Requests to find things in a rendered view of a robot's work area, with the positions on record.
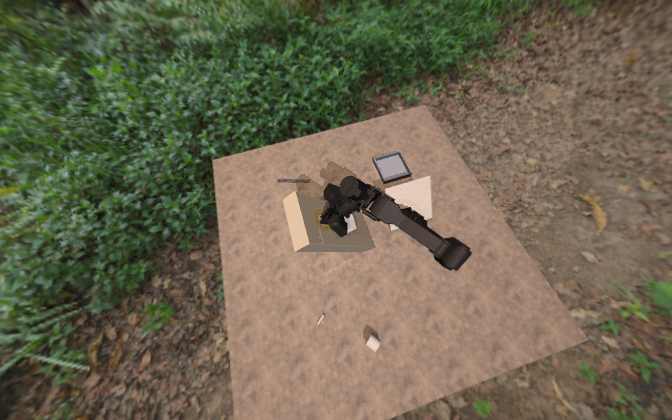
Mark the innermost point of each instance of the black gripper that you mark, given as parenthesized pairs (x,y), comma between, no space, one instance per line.
(334,217)

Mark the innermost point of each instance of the tan service panel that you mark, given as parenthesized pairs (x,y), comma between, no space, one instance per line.
(309,236)

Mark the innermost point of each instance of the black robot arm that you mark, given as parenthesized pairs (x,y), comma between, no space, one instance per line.
(448,252)

